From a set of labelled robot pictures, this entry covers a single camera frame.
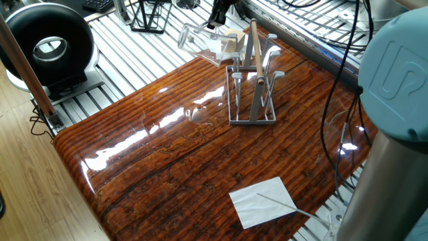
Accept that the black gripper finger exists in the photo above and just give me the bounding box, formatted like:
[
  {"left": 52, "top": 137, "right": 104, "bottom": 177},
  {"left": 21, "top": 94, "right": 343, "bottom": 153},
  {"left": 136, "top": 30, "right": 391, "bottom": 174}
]
[
  {"left": 217, "top": 0, "right": 235, "bottom": 22},
  {"left": 206, "top": 1, "right": 221, "bottom": 29}
]

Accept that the clear glass cup with handle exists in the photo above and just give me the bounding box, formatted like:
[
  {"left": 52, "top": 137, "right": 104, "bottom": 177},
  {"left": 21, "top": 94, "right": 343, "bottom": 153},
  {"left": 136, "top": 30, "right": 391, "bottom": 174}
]
[{"left": 177, "top": 23, "right": 240, "bottom": 66}]

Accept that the white wire cup rack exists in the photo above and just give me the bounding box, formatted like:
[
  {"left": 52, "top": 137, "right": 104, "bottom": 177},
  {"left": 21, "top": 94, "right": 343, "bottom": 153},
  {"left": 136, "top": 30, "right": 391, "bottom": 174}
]
[{"left": 226, "top": 20, "right": 286, "bottom": 127}]

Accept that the large wooden block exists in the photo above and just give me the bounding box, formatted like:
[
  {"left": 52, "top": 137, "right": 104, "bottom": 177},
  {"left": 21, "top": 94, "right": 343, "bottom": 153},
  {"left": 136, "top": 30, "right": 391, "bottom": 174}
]
[{"left": 226, "top": 29, "right": 245, "bottom": 53}]

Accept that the black keyboard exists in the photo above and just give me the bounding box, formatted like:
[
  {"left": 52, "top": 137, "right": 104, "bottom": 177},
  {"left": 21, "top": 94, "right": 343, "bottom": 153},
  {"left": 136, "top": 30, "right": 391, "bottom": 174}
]
[{"left": 79, "top": 0, "right": 116, "bottom": 13}]

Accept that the flat white paper sheet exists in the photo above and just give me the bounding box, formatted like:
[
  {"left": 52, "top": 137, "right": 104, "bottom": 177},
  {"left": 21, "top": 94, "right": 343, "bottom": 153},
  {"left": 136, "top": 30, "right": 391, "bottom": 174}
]
[{"left": 229, "top": 176, "right": 299, "bottom": 230}]

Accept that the black round fan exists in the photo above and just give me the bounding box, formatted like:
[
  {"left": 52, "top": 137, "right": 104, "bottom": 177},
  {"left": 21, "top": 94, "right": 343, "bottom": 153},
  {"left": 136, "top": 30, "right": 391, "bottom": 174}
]
[{"left": 0, "top": 2, "right": 96, "bottom": 88}]

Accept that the black wire stand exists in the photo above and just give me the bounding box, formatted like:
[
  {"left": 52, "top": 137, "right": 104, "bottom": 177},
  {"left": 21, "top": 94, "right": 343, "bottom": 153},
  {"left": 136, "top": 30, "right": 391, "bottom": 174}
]
[{"left": 130, "top": 0, "right": 167, "bottom": 34}]

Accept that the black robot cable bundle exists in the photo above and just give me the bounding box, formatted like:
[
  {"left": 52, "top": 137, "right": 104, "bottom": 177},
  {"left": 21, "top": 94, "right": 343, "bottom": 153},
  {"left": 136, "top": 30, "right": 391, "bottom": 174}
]
[{"left": 237, "top": 0, "right": 402, "bottom": 188}]

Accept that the brown wooden post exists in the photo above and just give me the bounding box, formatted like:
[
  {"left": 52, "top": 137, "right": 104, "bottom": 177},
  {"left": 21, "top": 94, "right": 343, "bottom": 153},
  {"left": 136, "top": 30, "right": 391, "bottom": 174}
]
[{"left": 0, "top": 13, "right": 60, "bottom": 120}]

